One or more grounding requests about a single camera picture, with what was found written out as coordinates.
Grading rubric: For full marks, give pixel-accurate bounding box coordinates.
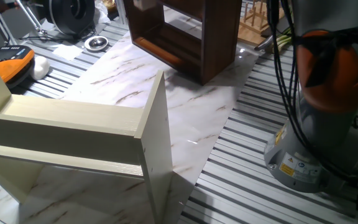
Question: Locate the dark brown wooden shelf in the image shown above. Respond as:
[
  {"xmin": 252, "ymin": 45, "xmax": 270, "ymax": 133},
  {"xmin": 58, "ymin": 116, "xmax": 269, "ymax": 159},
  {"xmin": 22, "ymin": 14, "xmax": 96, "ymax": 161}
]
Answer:
[{"xmin": 123, "ymin": 0, "xmax": 244, "ymax": 85}]

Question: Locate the cream wooden shelf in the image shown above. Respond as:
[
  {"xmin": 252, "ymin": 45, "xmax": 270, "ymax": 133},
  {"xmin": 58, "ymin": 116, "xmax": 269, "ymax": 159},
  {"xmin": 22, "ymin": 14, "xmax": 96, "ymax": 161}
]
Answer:
[{"xmin": 0, "ymin": 53, "xmax": 174, "ymax": 224}]

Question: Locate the white rounded soft object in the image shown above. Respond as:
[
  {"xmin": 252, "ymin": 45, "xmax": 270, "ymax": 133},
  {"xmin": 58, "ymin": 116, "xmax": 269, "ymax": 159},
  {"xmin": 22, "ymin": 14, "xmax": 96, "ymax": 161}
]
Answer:
[{"xmin": 29, "ymin": 55, "xmax": 51, "ymax": 81}]

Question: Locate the white marble pattern mat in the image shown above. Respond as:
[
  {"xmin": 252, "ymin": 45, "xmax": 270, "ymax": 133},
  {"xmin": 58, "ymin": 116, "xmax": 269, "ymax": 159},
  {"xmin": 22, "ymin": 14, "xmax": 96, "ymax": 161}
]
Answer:
[{"xmin": 0, "ymin": 5, "xmax": 260, "ymax": 224}]

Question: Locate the metal cleaver knife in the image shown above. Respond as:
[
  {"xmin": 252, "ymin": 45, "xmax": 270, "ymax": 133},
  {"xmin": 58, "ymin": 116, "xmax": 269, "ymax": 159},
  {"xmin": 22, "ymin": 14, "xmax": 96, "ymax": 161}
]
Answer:
[{"xmin": 254, "ymin": 34, "xmax": 275, "ymax": 52}]

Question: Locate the wooden dish rack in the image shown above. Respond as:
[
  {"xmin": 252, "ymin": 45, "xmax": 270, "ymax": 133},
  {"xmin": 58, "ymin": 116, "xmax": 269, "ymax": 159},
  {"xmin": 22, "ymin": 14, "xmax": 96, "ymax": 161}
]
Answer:
[{"xmin": 237, "ymin": 0, "xmax": 285, "ymax": 47}]

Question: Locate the crumpled white plastic bag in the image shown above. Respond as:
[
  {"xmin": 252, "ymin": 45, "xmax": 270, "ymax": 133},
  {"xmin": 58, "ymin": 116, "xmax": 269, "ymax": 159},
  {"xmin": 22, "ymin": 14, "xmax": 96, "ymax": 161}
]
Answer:
[{"xmin": 93, "ymin": 0, "xmax": 112, "ymax": 26}]

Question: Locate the green onion bunch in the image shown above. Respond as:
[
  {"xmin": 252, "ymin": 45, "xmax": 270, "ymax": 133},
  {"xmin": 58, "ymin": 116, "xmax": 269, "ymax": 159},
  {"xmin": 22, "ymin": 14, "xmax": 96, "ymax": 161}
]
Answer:
[{"xmin": 270, "ymin": 27, "xmax": 293, "ymax": 52}]

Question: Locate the white paper sheet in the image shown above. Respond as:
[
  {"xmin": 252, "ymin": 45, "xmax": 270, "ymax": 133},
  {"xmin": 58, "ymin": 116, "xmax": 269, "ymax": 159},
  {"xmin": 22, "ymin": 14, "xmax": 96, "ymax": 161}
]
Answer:
[{"xmin": 52, "ymin": 43, "xmax": 84, "ymax": 61}]

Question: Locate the orange black teach pendant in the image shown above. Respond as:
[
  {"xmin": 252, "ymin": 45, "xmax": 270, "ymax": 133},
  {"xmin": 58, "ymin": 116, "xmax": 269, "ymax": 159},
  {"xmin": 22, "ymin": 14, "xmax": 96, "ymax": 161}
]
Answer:
[{"xmin": 0, "ymin": 45, "xmax": 36, "ymax": 90}]

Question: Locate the thin metal stand rod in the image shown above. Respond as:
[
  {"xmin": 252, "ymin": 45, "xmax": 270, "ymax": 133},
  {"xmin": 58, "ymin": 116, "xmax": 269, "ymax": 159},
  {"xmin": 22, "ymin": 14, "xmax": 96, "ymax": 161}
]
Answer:
[{"xmin": 13, "ymin": 0, "xmax": 48, "ymax": 35}]

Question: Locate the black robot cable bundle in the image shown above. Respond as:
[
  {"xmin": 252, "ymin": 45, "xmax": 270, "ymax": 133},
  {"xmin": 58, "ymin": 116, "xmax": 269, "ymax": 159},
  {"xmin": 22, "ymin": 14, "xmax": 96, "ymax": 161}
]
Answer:
[{"xmin": 265, "ymin": 0, "xmax": 358, "ymax": 187}]

